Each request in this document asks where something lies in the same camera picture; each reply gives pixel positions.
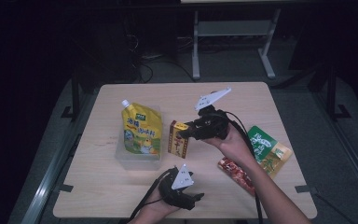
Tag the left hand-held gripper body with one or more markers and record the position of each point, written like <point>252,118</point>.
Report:
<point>182,180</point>

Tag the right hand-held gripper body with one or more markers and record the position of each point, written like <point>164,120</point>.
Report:
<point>213,126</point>

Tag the small gold and red box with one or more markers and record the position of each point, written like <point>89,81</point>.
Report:
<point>177,143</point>

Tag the yellow spout pouch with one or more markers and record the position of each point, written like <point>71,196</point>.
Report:
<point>143,130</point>

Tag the green and red seasoning packet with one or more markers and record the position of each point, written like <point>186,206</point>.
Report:
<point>265,144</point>

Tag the clear plastic container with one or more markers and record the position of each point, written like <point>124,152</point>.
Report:
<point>121,158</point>

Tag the person's right hand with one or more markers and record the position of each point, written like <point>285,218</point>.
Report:
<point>234,147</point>

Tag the person's left hand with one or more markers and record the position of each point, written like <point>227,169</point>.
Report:
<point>157,207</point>

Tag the white metal stand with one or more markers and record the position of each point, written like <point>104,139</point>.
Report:
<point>233,28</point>

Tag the black metal stand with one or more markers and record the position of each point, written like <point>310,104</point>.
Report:
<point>332,99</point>
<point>75,99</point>

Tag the aluminium floor rail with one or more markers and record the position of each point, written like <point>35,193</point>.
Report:
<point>351,149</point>
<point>48,180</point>

